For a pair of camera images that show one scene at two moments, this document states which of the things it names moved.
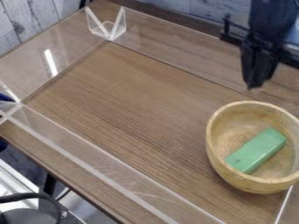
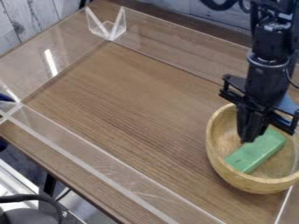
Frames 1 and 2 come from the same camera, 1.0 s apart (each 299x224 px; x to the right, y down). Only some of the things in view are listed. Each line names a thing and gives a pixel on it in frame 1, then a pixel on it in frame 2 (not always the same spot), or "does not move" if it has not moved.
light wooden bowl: [233, 125] does not move
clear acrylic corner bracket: [108, 30] does not move
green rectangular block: [256, 149] does not move
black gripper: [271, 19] to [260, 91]
